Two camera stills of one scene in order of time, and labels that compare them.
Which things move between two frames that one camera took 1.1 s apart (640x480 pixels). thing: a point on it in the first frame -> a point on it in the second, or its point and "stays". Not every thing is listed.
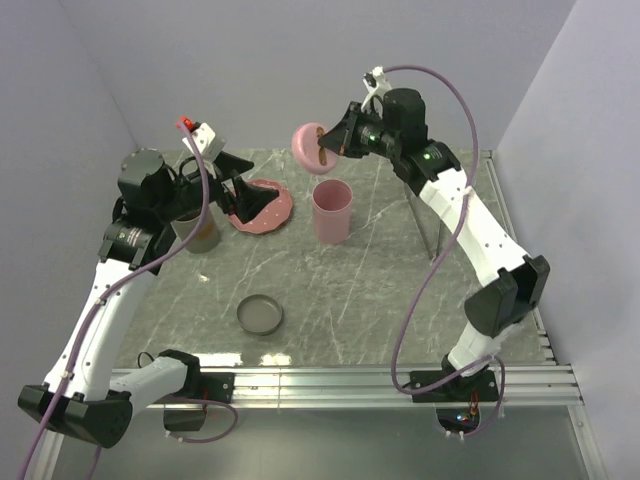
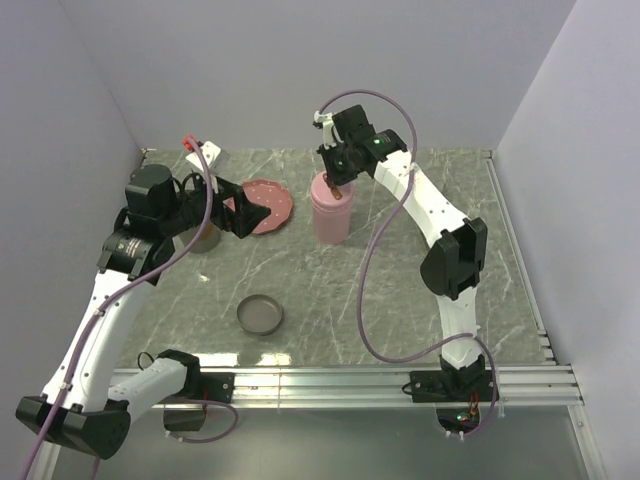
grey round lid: (259, 314) stays
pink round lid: (312, 158) -> (323, 198)
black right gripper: (342, 139) -> (335, 177)
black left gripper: (250, 199) -> (247, 215)
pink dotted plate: (273, 217) stays
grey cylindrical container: (206, 238) stays
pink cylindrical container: (332, 202) stays
